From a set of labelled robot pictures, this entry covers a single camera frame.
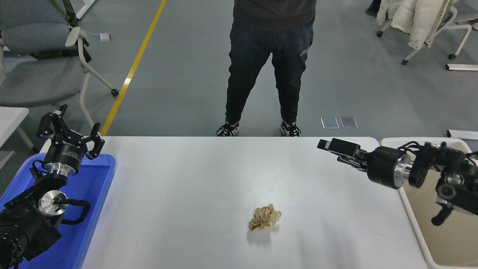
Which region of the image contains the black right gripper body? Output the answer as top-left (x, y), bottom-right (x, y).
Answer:
top-left (367, 146), bottom-right (406, 190)

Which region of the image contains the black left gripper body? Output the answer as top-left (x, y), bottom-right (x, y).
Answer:
top-left (42, 131), bottom-right (89, 175)

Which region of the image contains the tan paper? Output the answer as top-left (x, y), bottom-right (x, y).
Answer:
top-left (248, 204), bottom-right (282, 232)

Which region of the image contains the grey padded office chair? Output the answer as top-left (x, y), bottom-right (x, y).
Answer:
top-left (0, 0), bottom-right (120, 127)

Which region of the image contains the small white side table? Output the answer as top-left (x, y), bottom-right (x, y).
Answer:
top-left (0, 106), bottom-right (41, 170)

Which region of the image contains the blue plastic tray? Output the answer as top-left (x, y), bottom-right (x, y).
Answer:
top-left (0, 153), bottom-right (117, 269)

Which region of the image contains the large pale bin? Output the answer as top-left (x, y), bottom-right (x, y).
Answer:
top-left (380, 137), bottom-right (478, 269)

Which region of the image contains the white table leg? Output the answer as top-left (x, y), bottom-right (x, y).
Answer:
top-left (76, 0), bottom-right (97, 21)

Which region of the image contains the person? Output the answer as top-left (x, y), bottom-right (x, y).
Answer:
top-left (366, 0), bottom-right (382, 17)
top-left (216, 0), bottom-right (317, 137)

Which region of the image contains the cream puffy coat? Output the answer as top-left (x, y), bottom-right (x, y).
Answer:
top-left (376, 0), bottom-right (460, 49)

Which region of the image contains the grey seat chair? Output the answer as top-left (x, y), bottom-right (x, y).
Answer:
top-left (454, 0), bottom-right (478, 30)

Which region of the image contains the white power adapter with cable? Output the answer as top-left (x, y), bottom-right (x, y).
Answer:
top-left (85, 31), bottom-right (113, 42)

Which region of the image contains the green strap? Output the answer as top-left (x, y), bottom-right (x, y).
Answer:
top-left (30, 0), bottom-right (92, 63)

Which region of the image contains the white frame wheeled chair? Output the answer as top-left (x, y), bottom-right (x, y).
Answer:
top-left (376, 0), bottom-right (473, 65)

